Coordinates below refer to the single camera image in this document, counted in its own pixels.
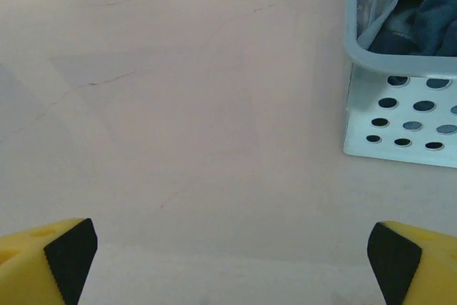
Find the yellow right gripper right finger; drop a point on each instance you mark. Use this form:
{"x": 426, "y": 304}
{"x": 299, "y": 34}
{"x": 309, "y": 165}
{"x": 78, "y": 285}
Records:
{"x": 428, "y": 269}

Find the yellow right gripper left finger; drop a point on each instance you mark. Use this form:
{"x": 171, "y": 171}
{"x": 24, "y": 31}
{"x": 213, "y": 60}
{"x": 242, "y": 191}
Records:
{"x": 25, "y": 265}

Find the light blue perforated plastic basket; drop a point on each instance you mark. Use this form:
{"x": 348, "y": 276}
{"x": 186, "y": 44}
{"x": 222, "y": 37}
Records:
{"x": 360, "y": 130}

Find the crumpled blue t-shirt pile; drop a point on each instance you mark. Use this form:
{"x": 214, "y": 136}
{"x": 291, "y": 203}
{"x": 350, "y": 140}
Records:
{"x": 435, "y": 15}

